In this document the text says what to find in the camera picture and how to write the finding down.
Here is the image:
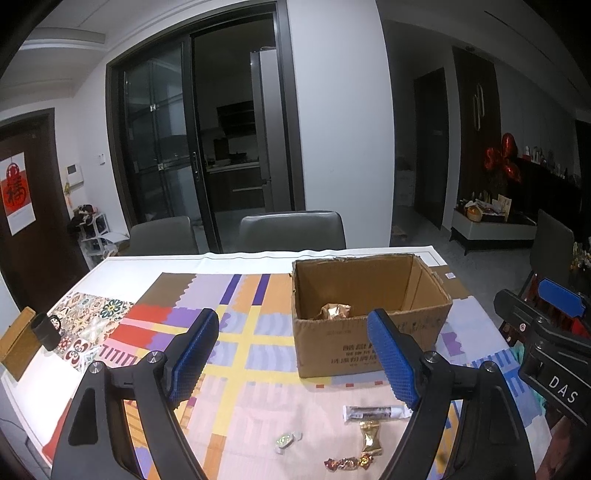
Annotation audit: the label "gold foil snack packet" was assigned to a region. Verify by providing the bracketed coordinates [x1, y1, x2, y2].
[359, 420, 385, 457]
[315, 302, 352, 321]

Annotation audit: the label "dark silver stick packet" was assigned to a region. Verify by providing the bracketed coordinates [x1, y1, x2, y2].
[343, 404, 411, 423]

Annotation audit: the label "white low side table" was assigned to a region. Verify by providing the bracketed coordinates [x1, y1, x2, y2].
[450, 205, 539, 254]

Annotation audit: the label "black mug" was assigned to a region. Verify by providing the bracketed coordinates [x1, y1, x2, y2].
[31, 312, 63, 352]

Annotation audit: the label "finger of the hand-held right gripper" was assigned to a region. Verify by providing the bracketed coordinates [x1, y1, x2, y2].
[493, 289, 550, 345]
[538, 278, 588, 319]

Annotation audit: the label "colourful printed tablecloth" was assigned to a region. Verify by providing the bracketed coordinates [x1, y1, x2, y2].
[41, 249, 555, 480]

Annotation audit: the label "white shoe rack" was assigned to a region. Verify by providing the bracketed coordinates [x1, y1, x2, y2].
[69, 205, 130, 268]

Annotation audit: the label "dark sideboard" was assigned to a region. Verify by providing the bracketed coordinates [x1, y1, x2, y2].
[508, 157, 583, 227]

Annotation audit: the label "red white door poster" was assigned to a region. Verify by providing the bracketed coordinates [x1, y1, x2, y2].
[0, 154, 37, 234]

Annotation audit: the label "dark tall cabinet door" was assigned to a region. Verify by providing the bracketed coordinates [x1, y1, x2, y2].
[452, 46, 502, 217]

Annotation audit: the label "brown twisted candy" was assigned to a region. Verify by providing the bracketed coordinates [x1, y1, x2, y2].
[323, 453, 376, 472]

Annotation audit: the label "black framed sliding glass door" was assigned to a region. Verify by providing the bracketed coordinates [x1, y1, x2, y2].
[105, 0, 305, 254]

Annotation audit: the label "brown cardboard box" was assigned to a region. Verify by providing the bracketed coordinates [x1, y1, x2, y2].
[292, 253, 454, 379]

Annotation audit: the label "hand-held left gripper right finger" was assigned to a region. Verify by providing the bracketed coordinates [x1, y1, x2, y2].
[366, 308, 539, 480]

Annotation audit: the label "grey refrigerator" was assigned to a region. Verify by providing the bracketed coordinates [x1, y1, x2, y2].
[250, 47, 296, 215]

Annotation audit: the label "red foil balloons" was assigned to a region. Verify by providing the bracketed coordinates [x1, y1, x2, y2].
[482, 133, 522, 183]

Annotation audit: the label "dark brown door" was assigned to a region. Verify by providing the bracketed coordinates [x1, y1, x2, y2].
[0, 108, 88, 287]

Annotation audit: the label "grey dining chair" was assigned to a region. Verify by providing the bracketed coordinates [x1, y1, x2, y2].
[129, 215, 195, 256]
[526, 209, 578, 296]
[239, 211, 347, 254]

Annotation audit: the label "small green candy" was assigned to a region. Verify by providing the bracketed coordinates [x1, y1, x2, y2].
[273, 429, 303, 455]

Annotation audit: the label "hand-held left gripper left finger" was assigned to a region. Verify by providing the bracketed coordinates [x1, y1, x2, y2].
[50, 308, 221, 480]

